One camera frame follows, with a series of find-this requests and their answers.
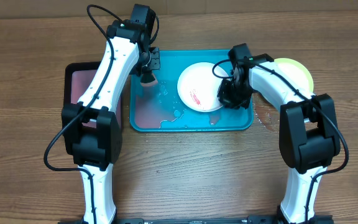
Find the black water tray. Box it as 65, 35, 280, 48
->
63, 62, 122, 132

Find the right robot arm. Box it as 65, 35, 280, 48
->
218, 50, 348, 223

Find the white plate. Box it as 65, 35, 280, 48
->
177, 62, 223, 113

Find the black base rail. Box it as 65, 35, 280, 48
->
58, 215, 334, 224

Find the yellow-green plate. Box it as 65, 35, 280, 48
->
258, 58, 314, 108

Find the green and white sponge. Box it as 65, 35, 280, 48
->
140, 77, 158, 87

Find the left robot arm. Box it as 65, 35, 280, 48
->
59, 19, 158, 223

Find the teal plastic tray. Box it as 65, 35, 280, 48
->
129, 49, 254, 132

